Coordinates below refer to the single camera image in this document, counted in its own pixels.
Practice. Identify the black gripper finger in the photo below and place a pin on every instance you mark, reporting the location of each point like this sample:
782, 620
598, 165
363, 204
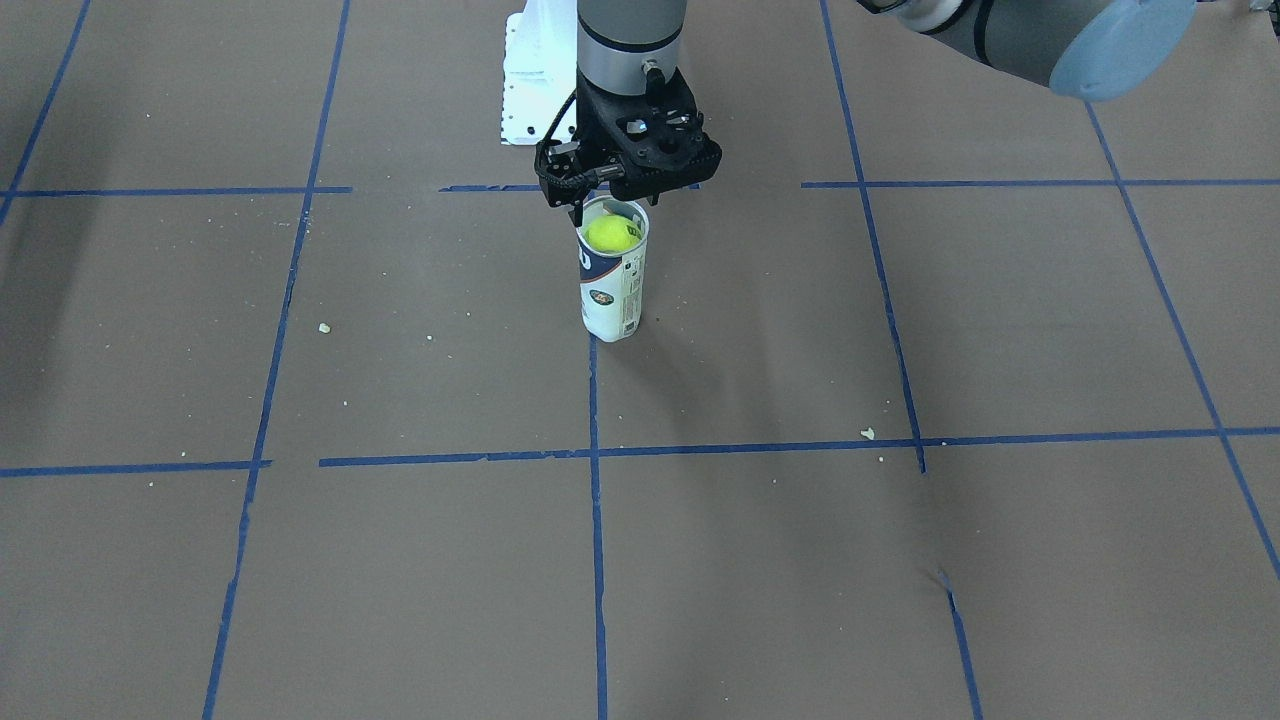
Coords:
567, 174

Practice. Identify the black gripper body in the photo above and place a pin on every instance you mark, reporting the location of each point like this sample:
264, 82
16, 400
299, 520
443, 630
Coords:
559, 165

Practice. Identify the yellow tennis ball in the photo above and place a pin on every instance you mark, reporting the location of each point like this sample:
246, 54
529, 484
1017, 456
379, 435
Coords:
612, 234

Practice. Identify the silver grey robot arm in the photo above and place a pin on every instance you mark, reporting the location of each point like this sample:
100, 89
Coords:
1093, 51

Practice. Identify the clear tennis ball can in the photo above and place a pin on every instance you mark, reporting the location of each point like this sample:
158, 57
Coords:
611, 286

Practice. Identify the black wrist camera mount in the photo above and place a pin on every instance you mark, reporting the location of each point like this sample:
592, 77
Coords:
661, 150

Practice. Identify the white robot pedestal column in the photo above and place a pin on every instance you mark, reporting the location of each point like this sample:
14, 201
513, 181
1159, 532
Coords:
549, 41

